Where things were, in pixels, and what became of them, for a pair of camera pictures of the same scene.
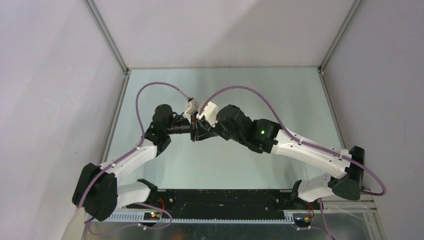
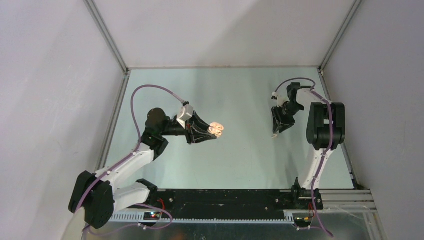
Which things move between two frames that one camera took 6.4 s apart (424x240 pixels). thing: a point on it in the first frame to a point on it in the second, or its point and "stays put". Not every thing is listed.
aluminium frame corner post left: (107, 34) stays put
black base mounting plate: (217, 204) stays put
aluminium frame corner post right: (322, 65) stays put
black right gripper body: (219, 130) to (291, 108)
